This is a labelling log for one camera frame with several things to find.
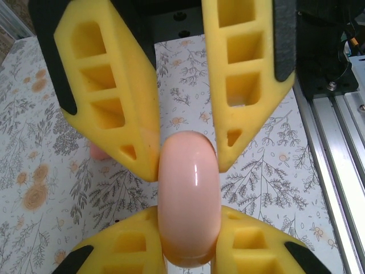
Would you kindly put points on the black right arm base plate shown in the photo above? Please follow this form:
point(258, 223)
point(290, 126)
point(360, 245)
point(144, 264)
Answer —
point(322, 88)

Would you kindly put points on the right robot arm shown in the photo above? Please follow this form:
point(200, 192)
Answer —
point(319, 34)

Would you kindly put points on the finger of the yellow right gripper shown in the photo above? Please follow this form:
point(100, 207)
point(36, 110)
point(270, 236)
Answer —
point(216, 71)
point(137, 114)

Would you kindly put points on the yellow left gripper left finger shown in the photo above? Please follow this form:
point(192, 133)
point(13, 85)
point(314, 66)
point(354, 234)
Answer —
point(137, 228)

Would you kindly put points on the pink oblong charging case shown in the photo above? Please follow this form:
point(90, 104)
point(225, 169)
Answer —
point(188, 199)

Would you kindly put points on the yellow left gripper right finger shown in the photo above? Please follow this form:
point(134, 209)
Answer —
point(228, 228)

